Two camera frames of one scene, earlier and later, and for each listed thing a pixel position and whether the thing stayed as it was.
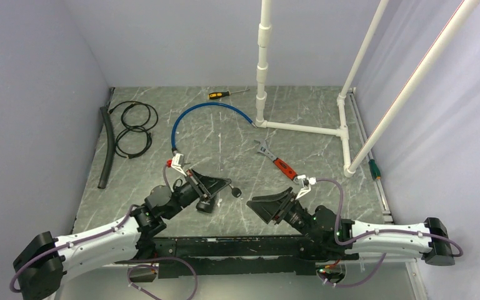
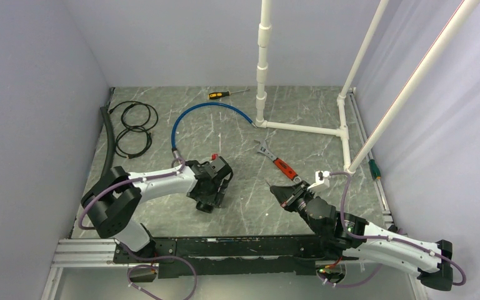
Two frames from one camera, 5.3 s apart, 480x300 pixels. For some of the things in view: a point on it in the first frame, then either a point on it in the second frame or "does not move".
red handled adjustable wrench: [284, 167] does not move
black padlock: [205, 204] does not move
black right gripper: [267, 207] to [285, 194]
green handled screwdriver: [374, 169] does not move
